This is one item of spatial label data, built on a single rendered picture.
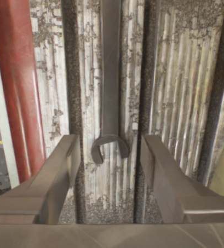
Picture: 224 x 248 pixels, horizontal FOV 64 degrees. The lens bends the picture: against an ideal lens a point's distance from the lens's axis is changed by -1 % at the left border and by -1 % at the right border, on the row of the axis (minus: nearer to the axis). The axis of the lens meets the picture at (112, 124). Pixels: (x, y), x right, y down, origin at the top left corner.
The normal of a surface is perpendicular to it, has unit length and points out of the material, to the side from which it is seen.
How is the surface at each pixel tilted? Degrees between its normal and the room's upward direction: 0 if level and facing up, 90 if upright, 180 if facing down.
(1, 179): 0
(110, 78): 0
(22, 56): 0
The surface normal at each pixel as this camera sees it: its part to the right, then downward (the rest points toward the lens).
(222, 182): -1.00, 0.00
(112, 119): 0.01, 0.30
